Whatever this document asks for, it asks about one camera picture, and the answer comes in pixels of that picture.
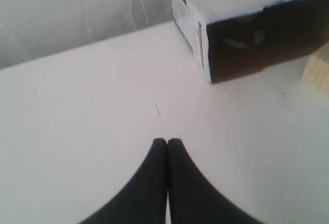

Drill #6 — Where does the printed cardboard milk box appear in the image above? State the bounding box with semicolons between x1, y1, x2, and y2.
171;0;328;83

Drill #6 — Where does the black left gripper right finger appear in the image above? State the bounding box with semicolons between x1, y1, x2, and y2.
168;138;254;223

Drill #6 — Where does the light wooden cube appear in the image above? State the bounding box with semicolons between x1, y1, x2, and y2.
301;43;328;96

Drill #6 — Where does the white backdrop curtain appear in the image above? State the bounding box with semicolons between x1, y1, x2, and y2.
1;0;173;68

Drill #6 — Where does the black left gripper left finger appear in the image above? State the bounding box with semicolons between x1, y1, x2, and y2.
82;138;168;223

